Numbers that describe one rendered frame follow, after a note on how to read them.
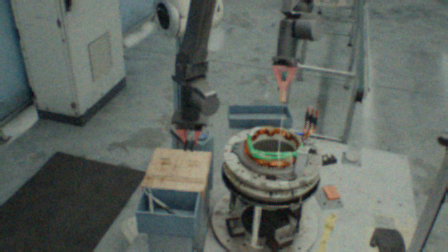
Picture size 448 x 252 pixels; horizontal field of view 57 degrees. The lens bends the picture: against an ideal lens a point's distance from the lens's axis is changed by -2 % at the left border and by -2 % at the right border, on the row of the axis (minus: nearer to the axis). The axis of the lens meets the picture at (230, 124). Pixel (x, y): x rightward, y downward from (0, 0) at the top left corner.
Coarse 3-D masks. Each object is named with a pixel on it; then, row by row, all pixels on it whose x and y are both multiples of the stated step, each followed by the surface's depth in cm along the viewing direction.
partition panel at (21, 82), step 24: (0, 0) 298; (120, 0) 465; (144, 0) 524; (0, 24) 302; (0, 48) 306; (0, 72) 310; (24, 72) 336; (0, 96) 315; (24, 96) 341; (0, 120) 319
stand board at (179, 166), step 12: (156, 156) 138; (168, 156) 138; (180, 156) 138; (192, 156) 139; (204, 156) 139; (156, 168) 132; (168, 168) 133; (180, 168) 133; (192, 168) 133; (204, 168) 133; (144, 180) 127; (156, 180) 128; (168, 180) 128; (204, 180) 129; (204, 192) 125
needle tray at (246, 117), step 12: (228, 108) 167; (240, 108) 169; (252, 108) 170; (264, 108) 170; (276, 108) 170; (288, 108) 168; (228, 120) 162; (240, 120) 160; (252, 120) 160; (264, 120) 161; (276, 120) 161; (288, 120) 161
